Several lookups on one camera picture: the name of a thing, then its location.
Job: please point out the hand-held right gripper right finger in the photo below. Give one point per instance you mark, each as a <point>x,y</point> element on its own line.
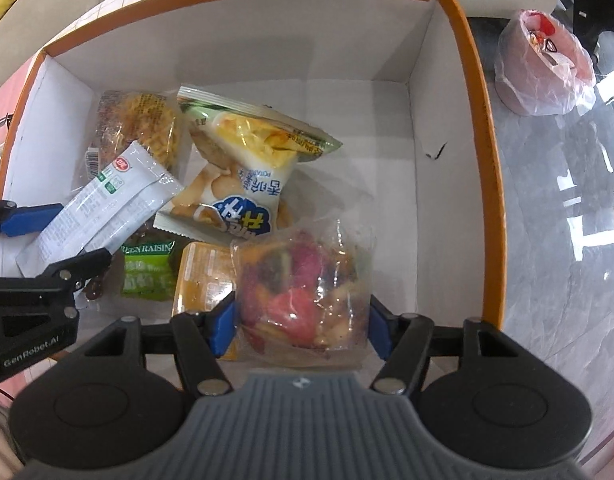
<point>380,329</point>

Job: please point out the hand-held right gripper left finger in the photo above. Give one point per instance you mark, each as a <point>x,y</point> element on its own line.
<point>222,326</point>

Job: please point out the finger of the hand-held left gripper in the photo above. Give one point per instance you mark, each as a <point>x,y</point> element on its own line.
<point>82,262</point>
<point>29,219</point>

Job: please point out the dark brown date packet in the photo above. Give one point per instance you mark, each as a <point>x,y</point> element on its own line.
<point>94,290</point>

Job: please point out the orange yellow snack packet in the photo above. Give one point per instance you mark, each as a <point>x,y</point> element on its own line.
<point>202,280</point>

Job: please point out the long white snack packet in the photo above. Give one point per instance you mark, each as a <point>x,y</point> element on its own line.
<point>102,200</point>

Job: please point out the green raisin packet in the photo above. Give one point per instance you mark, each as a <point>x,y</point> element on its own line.
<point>147,275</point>

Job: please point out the clear dried fruit bag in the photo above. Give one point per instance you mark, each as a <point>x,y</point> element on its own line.
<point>297,290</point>

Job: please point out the fried noodle snack packet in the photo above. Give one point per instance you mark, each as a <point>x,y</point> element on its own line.
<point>147,125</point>

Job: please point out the white and blue chips bag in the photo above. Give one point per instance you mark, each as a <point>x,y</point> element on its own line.
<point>247,160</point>

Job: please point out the orange cardboard box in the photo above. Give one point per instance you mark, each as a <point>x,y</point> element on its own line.
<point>297,60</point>

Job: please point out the pink trash bin with bag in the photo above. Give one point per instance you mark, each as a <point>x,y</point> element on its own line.
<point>532,80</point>

